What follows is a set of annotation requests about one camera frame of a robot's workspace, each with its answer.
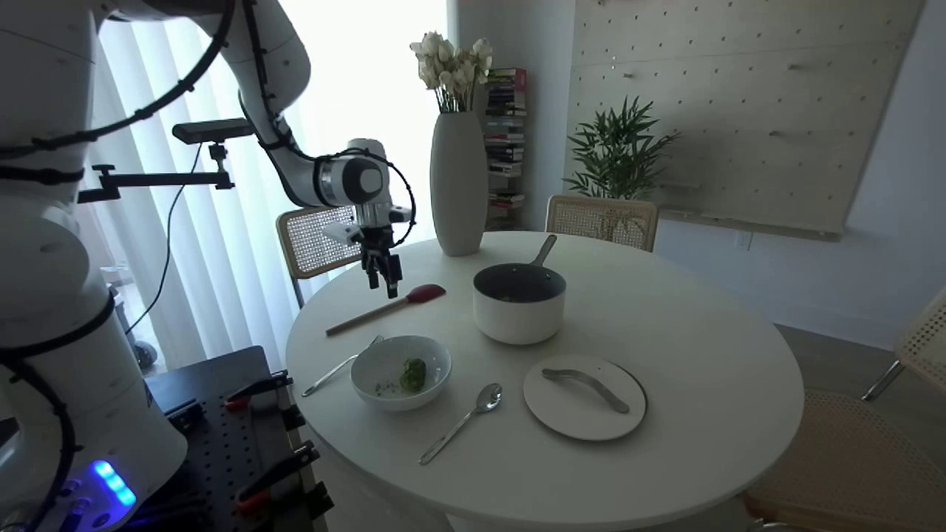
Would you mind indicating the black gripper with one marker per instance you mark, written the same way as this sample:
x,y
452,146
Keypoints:
x,y
378,243

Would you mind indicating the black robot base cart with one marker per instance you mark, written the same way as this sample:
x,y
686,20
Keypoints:
x,y
217,444

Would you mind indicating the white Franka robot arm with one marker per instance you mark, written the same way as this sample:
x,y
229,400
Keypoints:
x,y
47,246

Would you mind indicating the white pot lid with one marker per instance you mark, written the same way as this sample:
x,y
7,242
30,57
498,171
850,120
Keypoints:
x,y
593,410

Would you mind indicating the white ceramic bowl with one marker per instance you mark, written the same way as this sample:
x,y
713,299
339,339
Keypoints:
x,y
378,379

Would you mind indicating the green broccoli piece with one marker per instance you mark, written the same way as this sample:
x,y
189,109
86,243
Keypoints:
x,y
415,378

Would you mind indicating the silver fork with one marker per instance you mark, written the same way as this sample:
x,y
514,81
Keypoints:
x,y
328,375

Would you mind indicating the tall white ribbed vase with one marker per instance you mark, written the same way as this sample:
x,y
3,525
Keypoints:
x,y
460,188

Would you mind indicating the silver spoon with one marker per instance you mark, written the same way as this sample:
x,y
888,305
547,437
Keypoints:
x,y
485,398

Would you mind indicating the tall bookshelf with books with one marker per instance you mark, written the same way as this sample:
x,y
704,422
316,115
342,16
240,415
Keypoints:
x,y
507,150

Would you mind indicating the white sheer curtain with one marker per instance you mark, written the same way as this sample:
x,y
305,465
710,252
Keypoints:
x,y
195,276

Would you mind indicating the cream flower bouquet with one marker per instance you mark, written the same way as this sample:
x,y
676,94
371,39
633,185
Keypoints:
x,y
446,64

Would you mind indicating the green potted plant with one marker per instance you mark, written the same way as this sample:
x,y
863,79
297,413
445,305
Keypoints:
x,y
618,150

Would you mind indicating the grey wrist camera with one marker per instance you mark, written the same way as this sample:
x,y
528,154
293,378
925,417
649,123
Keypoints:
x,y
356,228

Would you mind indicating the black camera on mount arm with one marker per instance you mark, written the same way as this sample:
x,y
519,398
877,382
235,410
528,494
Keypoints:
x,y
211,131

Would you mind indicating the wooden pegboard wall panel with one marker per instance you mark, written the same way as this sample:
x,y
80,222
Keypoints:
x,y
749,109

